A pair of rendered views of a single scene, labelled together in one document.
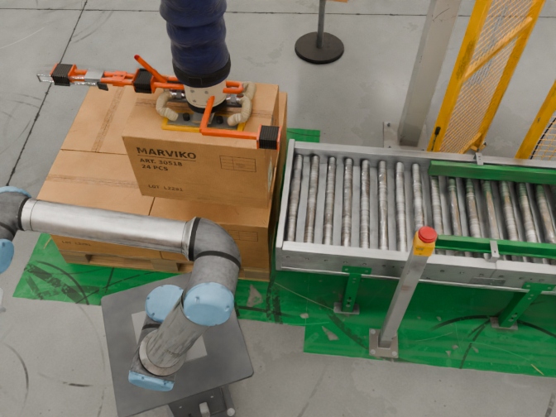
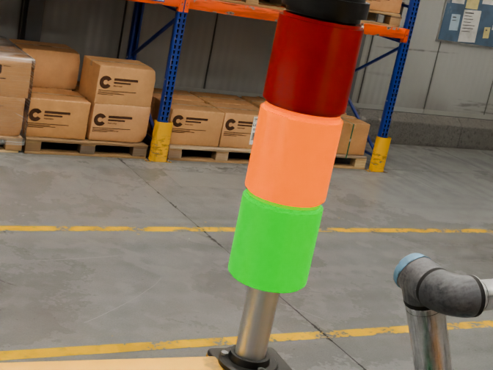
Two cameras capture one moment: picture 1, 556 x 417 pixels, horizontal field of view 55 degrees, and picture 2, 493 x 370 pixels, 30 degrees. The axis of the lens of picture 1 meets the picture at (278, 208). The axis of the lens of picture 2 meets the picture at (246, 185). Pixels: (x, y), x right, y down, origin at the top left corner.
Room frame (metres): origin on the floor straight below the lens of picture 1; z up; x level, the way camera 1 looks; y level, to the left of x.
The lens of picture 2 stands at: (2.38, -1.65, 2.37)
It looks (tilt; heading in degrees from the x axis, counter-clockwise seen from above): 16 degrees down; 147
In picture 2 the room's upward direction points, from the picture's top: 11 degrees clockwise
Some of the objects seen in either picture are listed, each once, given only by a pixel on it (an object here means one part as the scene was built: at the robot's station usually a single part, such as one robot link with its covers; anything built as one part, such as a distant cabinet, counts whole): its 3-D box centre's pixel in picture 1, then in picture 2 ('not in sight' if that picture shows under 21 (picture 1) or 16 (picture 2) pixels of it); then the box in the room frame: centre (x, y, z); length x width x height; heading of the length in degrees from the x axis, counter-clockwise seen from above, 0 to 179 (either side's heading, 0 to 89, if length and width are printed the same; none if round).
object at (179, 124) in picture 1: (203, 120); not in sight; (1.60, 0.31, 1.14); 0.34 x 0.10 x 0.05; 83
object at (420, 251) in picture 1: (400, 299); not in sight; (1.11, -0.56, 0.50); 0.07 x 0.07 x 1.00; 84
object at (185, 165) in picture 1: (208, 141); not in sight; (1.69, 0.32, 0.92); 0.60 x 0.40 x 0.40; 82
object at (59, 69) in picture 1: (64, 73); not in sight; (1.78, 0.89, 1.24); 0.08 x 0.07 x 0.05; 83
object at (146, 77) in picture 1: (146, 80); not in sight; (1.72, 0.54, 1.24); 0.10 x 0.08 x 0.06; 173
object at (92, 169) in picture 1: (176, 168); not in sight; (2.03, 0.59, 0.34); 1.20 x 1.00 x 0.40; 84
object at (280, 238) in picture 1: (285, 192); not in sight; (1.66, -0.04, 0.58); 0.70 x 0.03 x 0.06; 174
